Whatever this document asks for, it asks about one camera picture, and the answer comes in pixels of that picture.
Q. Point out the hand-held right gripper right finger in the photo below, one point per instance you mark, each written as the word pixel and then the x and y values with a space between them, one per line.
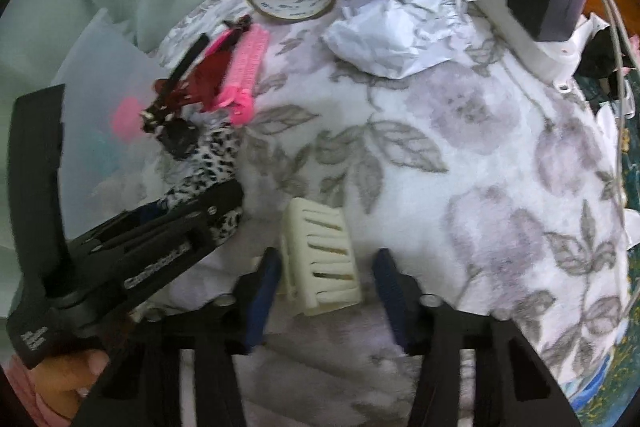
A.
pixel 392 302

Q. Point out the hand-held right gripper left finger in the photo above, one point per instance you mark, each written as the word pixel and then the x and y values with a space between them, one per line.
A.
pixel 262 297

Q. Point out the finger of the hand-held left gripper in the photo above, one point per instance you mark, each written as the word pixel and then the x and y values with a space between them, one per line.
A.
pixel 220 202
pixel 150 210

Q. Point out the leopard print scrunchie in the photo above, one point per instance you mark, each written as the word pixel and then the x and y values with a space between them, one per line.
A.
pixel 212 162

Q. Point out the cream hair claw clip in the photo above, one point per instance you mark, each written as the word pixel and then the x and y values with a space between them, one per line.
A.
pixel 320 247

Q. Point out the dark red hair claw clip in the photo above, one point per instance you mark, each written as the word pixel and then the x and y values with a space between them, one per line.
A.
pixel 195 87

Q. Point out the clear plastic container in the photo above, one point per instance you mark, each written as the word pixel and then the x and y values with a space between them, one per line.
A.
pixel 90 72

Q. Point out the white paper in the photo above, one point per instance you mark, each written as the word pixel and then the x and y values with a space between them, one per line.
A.
pixel 395 32

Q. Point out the person's left hand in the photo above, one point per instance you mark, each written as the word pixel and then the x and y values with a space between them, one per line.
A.
pixel 65 377

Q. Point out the pink hair comb clip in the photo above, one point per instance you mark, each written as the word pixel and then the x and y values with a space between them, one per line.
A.
pixel 247 67

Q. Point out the black hair clip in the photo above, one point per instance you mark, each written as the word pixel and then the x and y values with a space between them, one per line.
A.
pixel 192 52

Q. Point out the blue yellow patterned cloth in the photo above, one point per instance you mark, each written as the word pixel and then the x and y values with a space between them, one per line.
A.
pixel 605 387

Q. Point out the white power strip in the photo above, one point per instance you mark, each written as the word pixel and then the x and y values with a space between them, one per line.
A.
pixel 510 22

